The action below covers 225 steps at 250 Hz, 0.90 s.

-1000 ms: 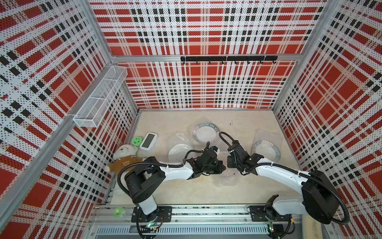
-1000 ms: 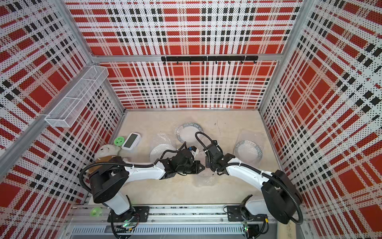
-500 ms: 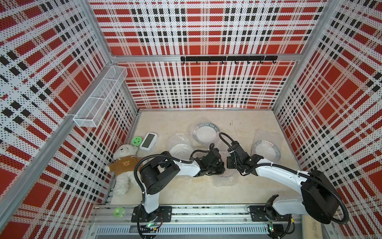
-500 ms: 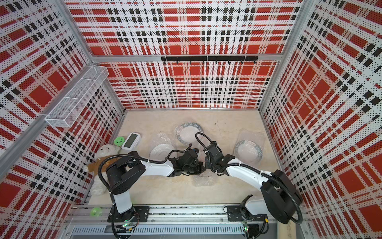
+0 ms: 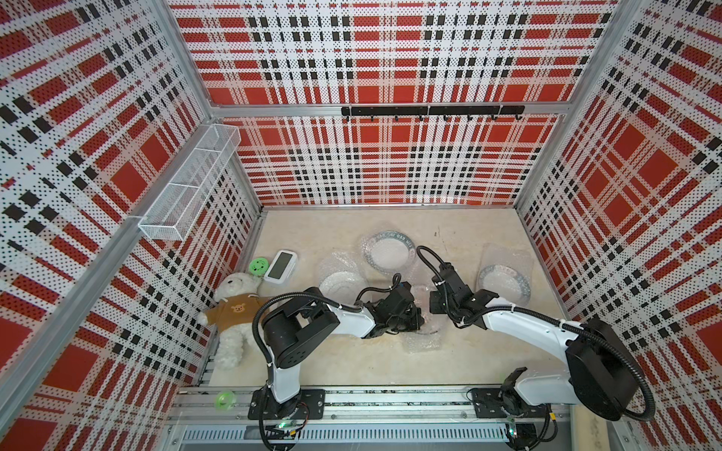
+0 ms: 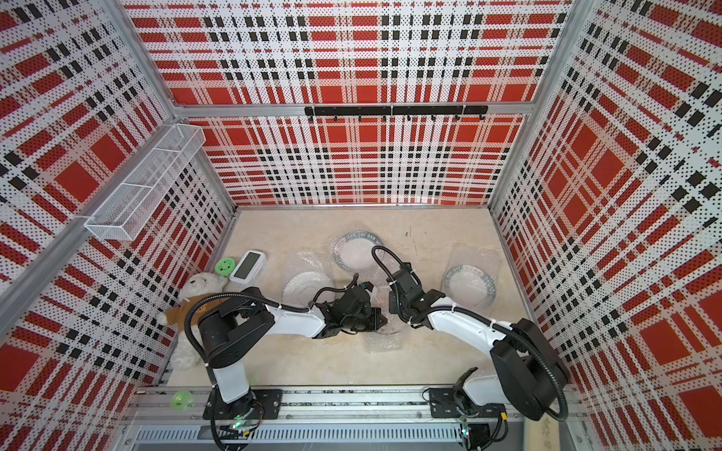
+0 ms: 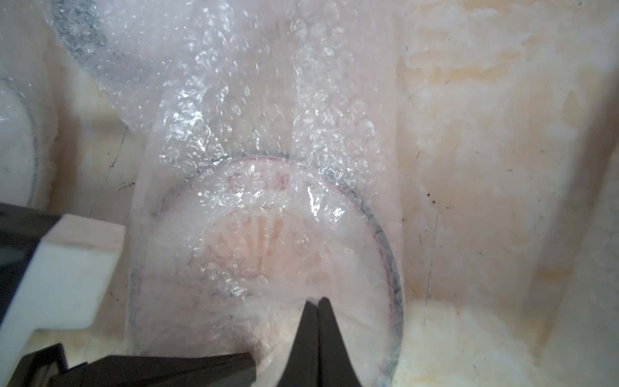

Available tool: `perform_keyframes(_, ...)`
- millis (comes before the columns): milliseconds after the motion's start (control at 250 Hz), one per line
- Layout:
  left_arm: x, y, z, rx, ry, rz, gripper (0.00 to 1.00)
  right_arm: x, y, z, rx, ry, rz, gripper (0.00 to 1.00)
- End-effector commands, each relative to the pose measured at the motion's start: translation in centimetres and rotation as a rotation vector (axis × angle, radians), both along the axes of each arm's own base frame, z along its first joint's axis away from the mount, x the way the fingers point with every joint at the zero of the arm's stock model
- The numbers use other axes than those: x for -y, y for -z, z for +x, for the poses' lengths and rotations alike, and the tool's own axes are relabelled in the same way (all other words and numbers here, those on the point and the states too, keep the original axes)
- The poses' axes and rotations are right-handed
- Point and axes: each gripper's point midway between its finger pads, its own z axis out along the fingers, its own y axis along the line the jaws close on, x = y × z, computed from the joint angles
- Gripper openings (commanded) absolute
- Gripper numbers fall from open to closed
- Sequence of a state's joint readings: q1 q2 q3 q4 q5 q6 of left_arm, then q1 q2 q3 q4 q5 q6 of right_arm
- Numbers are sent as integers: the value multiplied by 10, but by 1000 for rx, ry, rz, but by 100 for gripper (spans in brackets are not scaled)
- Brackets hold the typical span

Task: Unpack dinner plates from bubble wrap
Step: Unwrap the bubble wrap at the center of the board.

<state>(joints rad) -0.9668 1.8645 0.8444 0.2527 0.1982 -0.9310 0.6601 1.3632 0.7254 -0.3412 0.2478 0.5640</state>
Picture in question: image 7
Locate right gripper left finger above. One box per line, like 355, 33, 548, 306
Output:
277, 301, 319, 387

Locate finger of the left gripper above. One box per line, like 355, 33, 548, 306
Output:
49, 353, 256, 386

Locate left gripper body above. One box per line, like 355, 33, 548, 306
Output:
6, 343, 68, 387

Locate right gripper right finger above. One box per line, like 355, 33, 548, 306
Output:
318, 298, 361, 387

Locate orange pattern dinner plate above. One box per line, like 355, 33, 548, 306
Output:
127, 156, 403, 386

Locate bubble wrap of orange plate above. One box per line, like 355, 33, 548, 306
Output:
127, 1, 404, 386

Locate white plate in wrap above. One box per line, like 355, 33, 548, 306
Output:
1, 78, 37, 206

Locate bubble wrap of white plate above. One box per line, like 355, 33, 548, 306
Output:
1, 24, 58, 210

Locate bubble wrap of rear plate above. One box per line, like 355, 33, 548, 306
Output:
37, 1, 234, 132

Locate grey rimmed plate rear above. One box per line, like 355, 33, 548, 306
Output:
43, 1, 162, 84

